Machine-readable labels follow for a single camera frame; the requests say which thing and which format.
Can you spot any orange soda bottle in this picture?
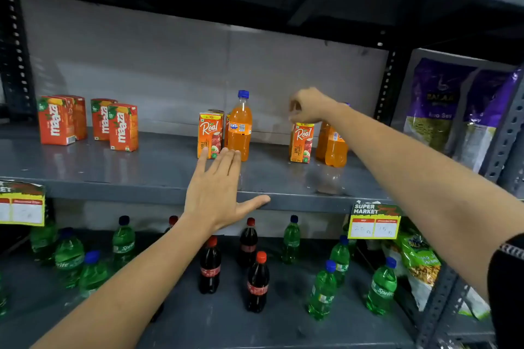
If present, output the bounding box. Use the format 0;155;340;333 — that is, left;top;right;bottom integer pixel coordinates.
227;90;254;162
315;121;331;161
325;103;350;169

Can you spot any person's right forearm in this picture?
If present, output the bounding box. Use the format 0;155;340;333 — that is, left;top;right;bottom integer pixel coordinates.
326;103;524;300

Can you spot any grey metal shelf rack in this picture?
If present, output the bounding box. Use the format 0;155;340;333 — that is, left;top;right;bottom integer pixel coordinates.
0;0;524;349

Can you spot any apple juice carton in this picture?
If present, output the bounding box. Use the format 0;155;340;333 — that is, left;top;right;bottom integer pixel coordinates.
197;112;224;160
289;122;315;164
208;109;226;145

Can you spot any grey perforated side rack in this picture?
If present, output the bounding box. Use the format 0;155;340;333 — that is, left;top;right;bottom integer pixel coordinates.
415;48;524;349

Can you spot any yellow price tag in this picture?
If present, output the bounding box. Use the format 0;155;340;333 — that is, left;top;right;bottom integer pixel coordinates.
0;179;46;227
347;201;403;240

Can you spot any purple snack packet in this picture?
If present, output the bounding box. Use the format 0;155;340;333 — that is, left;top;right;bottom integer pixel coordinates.
403;58;478;154
454;68;523;174

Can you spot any black sleeve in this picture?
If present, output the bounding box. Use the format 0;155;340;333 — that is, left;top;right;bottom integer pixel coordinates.
487;233;524;349

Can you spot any orange mango juice carton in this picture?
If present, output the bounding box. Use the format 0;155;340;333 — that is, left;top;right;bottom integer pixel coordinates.
38;95;77;146
90;98;118;141
107;104;139;152

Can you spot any person's left hand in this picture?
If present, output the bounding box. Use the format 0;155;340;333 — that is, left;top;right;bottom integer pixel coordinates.
182;148;271;236

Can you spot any group of green soda bottles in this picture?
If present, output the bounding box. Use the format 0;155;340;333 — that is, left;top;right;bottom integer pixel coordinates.
0;214;398;321

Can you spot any person's left forearm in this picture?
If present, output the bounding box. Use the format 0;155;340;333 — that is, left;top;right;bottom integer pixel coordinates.
31;214;218;349

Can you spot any person's right hand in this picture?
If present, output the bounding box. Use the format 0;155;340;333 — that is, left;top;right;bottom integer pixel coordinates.
288;87;341;124

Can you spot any green snack packet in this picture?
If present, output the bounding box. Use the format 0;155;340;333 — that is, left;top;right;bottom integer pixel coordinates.
398;217;442;312
458;287;491;321

